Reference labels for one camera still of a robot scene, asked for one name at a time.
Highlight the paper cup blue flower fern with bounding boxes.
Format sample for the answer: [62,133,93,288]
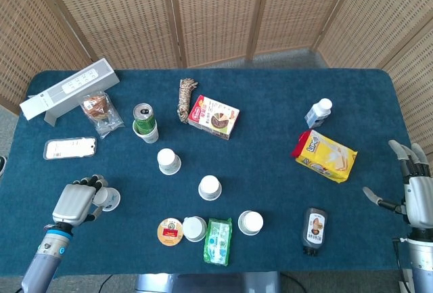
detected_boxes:
[93,187,121,212]

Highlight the paper cup green fern print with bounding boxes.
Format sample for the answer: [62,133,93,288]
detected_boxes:
[237,210,265,236]

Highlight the yellow biscuit bag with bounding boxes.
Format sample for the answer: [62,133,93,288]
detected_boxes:
[292,129,359,183]

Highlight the phone case retail pack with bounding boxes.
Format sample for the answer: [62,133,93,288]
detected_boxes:
[43,136,97,161]

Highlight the stacked paper cups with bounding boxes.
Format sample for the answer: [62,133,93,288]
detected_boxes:
[132,122,160,144]

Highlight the white jar grey lid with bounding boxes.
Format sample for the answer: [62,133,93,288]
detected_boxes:
[182,217,207,236]

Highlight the dark sauce squeeze bottle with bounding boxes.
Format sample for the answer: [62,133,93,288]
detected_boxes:
[302,207,328,257]

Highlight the paper cup blue dandelion print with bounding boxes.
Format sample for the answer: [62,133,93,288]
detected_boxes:
[198,175,223,202]

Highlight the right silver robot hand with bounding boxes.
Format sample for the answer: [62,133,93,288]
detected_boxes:
[362,139,433,229]

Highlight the round gold candy tin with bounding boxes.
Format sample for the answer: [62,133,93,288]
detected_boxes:
[157,217,184,247]

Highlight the paper cup green flower print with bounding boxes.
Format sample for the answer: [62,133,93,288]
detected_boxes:
[156,148,182,176]

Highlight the braided rope bundle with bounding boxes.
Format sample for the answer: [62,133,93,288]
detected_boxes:
[177,78,200,125]

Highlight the pastry in clear bag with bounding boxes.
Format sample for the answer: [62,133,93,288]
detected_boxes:
[80,91,125,139]

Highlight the green drink can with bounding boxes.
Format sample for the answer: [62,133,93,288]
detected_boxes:
[133,103,156,135]

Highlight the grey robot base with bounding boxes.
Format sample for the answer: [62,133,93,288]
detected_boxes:
[135,271,281,293]

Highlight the green tissue pack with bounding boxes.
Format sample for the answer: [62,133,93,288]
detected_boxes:
[202,217,233,267]

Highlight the wicker folding screen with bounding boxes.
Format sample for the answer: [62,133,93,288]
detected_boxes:
[0,0,433,158]

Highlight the red white food box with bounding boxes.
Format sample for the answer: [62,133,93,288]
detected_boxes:
[187,95,241,141]

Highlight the paper cup holding jar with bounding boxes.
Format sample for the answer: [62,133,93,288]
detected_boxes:
[183,220,208,243]

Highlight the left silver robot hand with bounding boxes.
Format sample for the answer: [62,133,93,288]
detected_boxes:
[52,175,109,228]

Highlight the white bottle blue label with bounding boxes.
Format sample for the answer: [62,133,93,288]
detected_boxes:
[304,97,334,129]

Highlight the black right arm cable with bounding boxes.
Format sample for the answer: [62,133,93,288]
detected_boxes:
[391,237,412,293]

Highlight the white power strip box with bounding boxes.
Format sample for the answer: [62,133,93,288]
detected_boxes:
[19,58,121,127]

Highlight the blue table cloth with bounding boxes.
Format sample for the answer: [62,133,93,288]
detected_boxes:
[0,68,433,277]

